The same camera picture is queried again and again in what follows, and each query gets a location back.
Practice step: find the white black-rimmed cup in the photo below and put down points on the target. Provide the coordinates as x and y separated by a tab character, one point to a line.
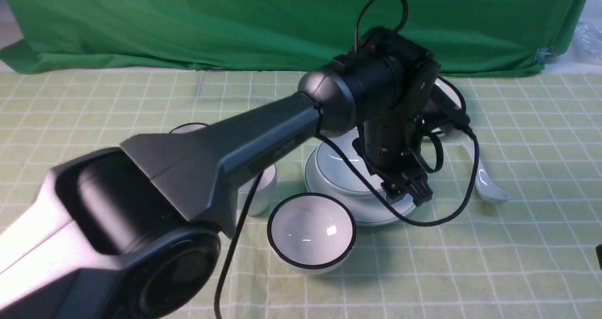
188	127

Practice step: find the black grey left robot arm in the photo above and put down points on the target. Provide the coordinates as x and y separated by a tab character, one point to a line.
132	232

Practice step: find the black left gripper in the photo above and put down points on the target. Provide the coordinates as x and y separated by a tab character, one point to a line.
393	77

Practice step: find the green backdrop cloth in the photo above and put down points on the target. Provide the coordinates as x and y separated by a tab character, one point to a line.
470	38

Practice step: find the pale green cup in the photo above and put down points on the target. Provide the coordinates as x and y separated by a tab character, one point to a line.
264	192

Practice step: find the white ceramic spoon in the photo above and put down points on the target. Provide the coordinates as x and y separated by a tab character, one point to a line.
487	189

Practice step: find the green checkered tablecloth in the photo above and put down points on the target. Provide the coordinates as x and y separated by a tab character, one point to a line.
530	258

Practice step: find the pale green rimmed bowl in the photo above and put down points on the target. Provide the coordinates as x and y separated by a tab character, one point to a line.
335	170

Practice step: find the pale green plate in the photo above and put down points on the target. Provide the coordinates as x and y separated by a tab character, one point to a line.
366	209

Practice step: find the clear plastic bag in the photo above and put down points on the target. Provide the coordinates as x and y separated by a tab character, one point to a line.
588	43

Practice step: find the metal clip on backdrop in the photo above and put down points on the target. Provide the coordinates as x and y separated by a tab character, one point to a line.
544	55

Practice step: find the white illustrated black-rimmed plate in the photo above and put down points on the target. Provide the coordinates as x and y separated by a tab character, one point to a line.
446	132

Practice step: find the white black-rimmed bowl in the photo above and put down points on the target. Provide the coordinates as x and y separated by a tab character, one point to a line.
311	233

